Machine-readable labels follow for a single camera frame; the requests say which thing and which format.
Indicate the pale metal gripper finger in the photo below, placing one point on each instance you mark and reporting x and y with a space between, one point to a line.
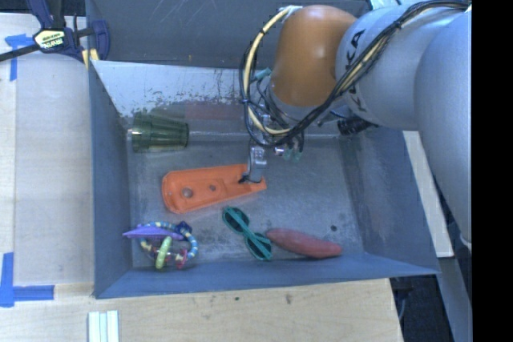
253 158
261 160

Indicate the orange flat plastic tool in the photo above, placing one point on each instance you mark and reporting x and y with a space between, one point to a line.
200 188

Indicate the grey metal bin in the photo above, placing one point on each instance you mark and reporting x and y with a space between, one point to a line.
304 204

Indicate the green sunglasses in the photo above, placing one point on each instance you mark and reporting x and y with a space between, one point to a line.
250 238

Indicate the red-brown oval toy food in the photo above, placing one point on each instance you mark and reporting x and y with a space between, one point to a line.
304 243

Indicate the dark green plastic cup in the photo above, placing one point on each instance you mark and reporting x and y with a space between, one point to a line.
160 134

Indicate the pale wood flat board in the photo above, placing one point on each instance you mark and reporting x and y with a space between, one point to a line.
52 172

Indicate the black cylinder on white bracket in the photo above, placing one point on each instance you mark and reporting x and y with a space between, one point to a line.
352 126

